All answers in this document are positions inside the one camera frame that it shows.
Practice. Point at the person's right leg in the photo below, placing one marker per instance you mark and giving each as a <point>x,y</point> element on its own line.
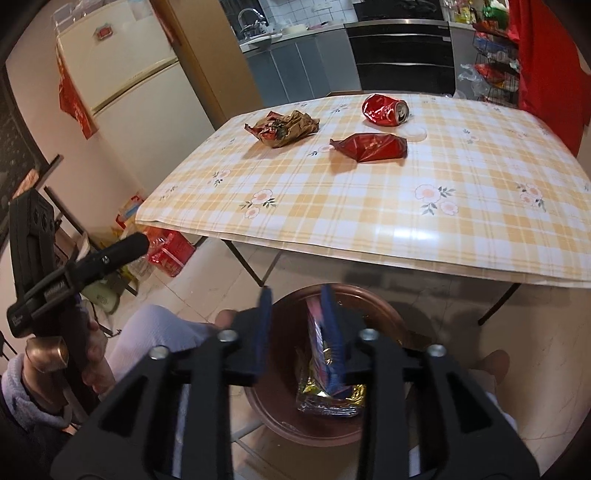
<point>494,364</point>

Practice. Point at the yellow checked floral tablecloth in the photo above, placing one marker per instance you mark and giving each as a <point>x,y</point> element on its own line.
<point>346,217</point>

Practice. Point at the person's left hand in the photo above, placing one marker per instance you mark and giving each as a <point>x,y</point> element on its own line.
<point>99,360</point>

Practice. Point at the black integrated stove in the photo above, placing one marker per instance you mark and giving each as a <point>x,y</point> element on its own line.
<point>401,60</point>

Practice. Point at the colourful cardboard box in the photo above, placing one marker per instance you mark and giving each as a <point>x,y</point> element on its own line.
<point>130,212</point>

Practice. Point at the person's leg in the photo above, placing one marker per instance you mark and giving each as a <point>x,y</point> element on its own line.
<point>494,364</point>
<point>152,332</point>

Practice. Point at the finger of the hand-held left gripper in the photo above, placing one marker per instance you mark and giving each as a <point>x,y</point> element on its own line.
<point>120,254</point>

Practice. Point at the red paper banner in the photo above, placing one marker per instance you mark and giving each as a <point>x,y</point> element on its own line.
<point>74,101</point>

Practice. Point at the brown round waste bin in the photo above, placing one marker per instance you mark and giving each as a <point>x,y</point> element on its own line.
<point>378,309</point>

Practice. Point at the red plastic-wrapped package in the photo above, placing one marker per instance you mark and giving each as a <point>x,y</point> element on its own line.
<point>171,254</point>

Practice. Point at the crushed red drink can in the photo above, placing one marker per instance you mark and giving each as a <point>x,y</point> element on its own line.
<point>383,110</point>

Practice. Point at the pale green plastic container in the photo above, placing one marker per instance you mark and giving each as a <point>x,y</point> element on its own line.
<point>104,293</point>

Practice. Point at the green plastic bag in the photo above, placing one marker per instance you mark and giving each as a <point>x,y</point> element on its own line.
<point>496,9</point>

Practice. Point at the red fridge magnet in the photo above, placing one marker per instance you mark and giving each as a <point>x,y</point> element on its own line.
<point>104,33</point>

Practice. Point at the blue plastic snack packet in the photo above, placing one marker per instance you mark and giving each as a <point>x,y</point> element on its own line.
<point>318,360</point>

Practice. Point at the person's left forearm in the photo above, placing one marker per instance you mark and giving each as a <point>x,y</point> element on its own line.
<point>23,397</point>

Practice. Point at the row of condiment bottles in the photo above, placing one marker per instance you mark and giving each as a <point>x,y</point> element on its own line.
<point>466,11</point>

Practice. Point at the chrome faucet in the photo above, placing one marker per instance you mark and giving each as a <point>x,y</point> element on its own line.
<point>251,21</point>

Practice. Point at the red hanging garment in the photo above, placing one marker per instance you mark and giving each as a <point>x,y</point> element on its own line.
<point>545,69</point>

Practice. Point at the red foil packet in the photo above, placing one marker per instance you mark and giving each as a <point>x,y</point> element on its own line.
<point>374,146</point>

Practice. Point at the gold foil wrapper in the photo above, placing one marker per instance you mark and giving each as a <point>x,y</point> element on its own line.
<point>323,404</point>

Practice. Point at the person's left leg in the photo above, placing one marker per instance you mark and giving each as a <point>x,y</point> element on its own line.
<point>152,332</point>

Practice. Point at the grey kitchen cabinets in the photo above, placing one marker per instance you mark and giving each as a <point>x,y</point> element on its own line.
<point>300,69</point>

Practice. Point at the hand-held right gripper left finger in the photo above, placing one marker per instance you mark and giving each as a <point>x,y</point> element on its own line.
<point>264,332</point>

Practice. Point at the white plastic bag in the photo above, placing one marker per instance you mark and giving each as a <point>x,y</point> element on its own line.
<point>471,78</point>

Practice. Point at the cream refrigerator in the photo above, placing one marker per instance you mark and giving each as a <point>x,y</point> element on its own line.
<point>138,115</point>

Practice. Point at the black folding table leg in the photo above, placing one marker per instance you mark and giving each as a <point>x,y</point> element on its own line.
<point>501,302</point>
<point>254,263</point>

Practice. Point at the crumpled brown paper wrapper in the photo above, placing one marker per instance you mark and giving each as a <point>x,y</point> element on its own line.
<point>286,125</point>

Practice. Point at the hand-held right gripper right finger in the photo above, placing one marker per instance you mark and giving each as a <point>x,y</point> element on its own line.
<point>333,323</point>

